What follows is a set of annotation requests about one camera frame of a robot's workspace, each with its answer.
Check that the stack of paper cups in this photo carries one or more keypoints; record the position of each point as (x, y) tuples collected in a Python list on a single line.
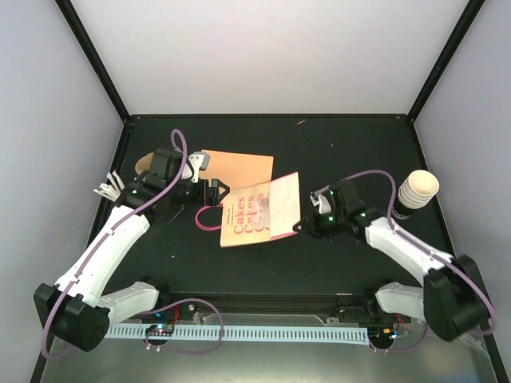
[(416, 191)]

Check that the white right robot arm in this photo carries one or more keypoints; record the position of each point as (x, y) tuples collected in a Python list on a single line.
[(449, 297)]

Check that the white straws bundle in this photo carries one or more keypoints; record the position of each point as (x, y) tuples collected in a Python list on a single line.
[(112, 188)]

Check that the light blue cable duct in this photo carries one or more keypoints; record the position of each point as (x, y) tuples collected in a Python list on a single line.
[(304, 334)]

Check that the brown pulp cup carriers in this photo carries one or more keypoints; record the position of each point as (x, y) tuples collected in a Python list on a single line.
[(144, 163)]

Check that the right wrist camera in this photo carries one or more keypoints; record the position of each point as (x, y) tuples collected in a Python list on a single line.
[(320, 203)]

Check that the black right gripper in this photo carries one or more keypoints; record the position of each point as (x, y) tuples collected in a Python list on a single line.
[(312, 228)]

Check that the black frame post left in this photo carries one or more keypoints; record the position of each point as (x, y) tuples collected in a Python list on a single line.
[(80, 33)]

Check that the black frame post right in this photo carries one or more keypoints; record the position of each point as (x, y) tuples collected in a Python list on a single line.
[(456, 37)]

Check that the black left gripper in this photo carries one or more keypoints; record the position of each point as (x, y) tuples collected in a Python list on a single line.
[(214, 199)]

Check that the cream cakes paper bag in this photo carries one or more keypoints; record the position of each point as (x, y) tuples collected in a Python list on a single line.
[(258, 214)]

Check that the plain brown paper bag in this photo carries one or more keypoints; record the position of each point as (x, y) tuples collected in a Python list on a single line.
[(238, 170)]

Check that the black frame post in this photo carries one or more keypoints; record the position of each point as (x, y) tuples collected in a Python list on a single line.
[(80, 33), (456, 37)]

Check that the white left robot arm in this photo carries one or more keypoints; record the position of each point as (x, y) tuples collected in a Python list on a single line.
[(74, 308)]

